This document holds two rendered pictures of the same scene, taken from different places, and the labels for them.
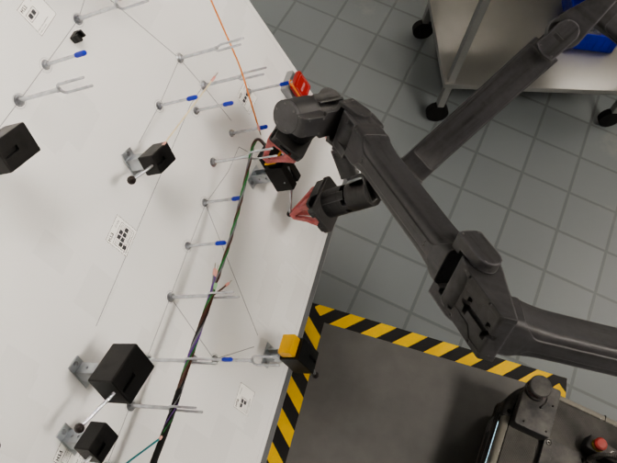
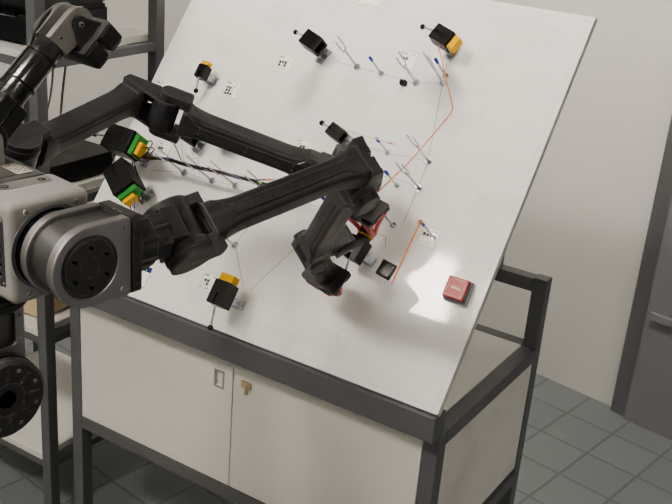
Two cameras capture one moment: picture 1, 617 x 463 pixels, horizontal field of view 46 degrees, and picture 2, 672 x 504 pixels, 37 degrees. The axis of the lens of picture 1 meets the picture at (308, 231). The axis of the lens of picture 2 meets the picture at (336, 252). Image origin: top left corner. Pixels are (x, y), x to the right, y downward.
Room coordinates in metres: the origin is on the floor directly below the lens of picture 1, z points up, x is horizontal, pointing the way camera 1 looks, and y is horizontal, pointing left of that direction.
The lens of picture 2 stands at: (1.83, -1.86, 2.01)
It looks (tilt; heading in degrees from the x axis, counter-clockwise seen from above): 22 degrees down; 119
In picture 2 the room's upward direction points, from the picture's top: 5 degrees clockwise
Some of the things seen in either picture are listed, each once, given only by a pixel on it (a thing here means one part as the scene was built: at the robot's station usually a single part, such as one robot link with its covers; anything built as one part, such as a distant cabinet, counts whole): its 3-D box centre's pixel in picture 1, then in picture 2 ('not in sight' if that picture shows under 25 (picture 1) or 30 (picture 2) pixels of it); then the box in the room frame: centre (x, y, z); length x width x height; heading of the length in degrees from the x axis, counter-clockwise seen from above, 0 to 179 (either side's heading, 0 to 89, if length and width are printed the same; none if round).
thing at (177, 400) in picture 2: not in sight; (154, 386); (0.27, 0.02, 0.60); 0.55 x 0.02 x 0.39; 177
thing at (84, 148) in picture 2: not in sight; (34, 157); (-0.32, 0.18, 1.09); 0.35 x 0.33 x 0.07; 177
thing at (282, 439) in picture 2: not in sight; (319, 460); (0.82, -0.01, 0.60); 0.55 x 0.03 x 0.39; 177
